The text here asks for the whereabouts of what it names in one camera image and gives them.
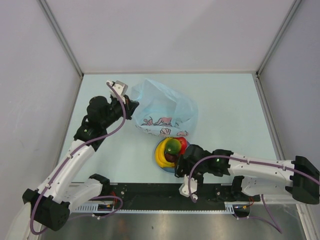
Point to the grey slotted cable duct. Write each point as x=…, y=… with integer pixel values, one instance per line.
x=92, y=208

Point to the blue cartoon plastic bag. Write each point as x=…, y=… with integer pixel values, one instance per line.
x=163, y=111

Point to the dark purple fake fig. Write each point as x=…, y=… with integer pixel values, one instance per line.
x=171, y=158

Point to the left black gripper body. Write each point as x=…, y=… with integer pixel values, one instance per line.
x=116, y=111

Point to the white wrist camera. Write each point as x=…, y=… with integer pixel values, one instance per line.
x=119, y=87
x=189, y=187

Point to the red fake apple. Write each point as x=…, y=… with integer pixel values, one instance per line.
x=184, y=144

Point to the aluminium corner post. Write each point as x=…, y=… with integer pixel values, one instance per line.
x=279, y=35
x=49, y=15

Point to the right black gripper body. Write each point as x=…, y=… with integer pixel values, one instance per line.
x=185, y=163

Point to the yellow fake banana bunch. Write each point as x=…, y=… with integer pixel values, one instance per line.
x=159, y=154

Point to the left aluminium corner post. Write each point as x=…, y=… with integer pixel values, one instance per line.
x=49, y=15

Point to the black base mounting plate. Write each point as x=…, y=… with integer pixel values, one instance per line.
x=173, y=203

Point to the blue round plate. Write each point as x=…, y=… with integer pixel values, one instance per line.
x=167, y=169

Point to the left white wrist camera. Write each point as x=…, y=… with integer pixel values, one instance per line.
x=119, y=87

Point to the right aluminium corner post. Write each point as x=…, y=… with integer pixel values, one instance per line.
x=279, y=35

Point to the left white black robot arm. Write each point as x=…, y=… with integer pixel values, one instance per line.
x=51, y=204

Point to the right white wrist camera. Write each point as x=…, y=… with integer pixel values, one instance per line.
x=189, y=187

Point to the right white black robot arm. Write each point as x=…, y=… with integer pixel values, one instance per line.
x=298, y=178

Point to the right aluminium side rail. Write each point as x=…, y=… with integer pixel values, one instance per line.
x=276, y=143

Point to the green fake lime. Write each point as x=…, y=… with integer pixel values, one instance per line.
x=173, y=146

